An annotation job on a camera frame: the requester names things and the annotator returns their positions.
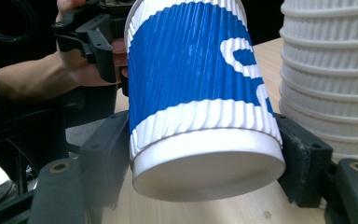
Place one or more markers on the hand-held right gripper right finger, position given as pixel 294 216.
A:
pixel 307 168

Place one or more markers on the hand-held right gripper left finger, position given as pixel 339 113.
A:
pixel 105 161

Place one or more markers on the blue and white paper cup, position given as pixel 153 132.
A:
pixel 183 65

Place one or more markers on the white plastic cup lid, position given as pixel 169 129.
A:
pixel 208 168

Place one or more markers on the black chair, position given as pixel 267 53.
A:
pixel 43 130

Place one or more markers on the stack of white ribbed cups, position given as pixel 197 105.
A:
pixel 329 77

